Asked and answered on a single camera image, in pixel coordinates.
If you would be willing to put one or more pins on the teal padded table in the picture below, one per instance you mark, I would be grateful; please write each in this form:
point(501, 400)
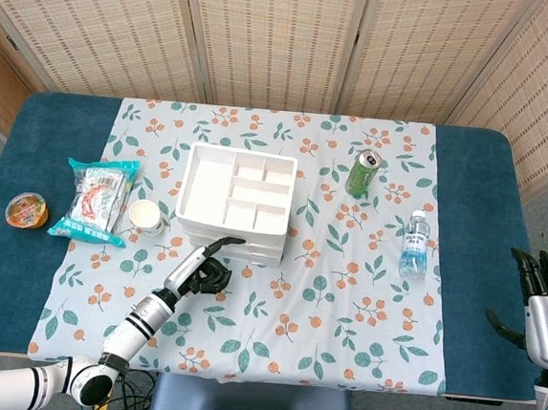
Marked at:
point(44, 146)

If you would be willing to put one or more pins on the white drawer organizer box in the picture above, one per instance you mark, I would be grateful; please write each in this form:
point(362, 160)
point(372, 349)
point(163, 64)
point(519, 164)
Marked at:
point(208, 185)

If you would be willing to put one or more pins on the green energy drink can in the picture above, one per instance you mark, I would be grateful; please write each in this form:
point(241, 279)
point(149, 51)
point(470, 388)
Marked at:
point(360, 179)

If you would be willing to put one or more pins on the orange jelly cup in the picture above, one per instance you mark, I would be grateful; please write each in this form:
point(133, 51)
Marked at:
point(26, 211)

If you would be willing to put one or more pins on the floral fruit tablecloth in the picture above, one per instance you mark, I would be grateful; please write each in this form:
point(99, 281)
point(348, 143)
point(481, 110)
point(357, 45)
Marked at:
point(293, 312)

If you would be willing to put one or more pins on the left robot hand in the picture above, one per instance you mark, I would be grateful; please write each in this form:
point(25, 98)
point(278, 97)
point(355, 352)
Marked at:
point(186, 271)

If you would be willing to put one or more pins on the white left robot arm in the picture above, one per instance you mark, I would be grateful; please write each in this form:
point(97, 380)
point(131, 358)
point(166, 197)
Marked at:
point(133, 332)

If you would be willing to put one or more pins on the clear water bottle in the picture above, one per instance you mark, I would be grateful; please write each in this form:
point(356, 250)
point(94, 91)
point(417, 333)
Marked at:
point(414, 251)

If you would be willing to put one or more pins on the white paper cup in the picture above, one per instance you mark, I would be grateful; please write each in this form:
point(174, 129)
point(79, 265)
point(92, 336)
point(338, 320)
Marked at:
point(144, 215)

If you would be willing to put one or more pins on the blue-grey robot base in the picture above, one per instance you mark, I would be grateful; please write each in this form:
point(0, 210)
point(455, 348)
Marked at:
point(246, 409)

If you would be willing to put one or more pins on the teal noodle packet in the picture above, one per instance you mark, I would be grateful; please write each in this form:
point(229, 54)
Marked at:
point(92, 199)

